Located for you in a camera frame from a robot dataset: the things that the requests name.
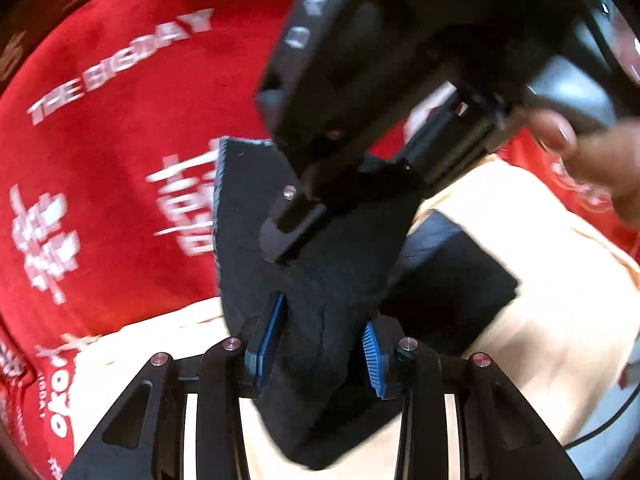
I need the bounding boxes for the black pants with blue trim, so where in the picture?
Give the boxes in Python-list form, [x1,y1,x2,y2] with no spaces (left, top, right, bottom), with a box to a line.
[214,138,518,470]

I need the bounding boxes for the person's right hand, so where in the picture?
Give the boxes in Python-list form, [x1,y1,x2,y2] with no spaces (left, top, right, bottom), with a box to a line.
[518,108,639,229]

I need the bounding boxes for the peach cushion cover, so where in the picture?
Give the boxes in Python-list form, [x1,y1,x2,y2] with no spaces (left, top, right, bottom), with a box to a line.
[68,157,639,445]

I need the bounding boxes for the red printed sofa cover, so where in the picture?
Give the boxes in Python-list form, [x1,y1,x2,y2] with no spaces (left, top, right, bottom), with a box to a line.
[1,0,638,479]

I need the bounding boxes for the black cable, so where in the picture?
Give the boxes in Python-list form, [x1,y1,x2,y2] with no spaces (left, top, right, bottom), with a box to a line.
[562,386,640,451]

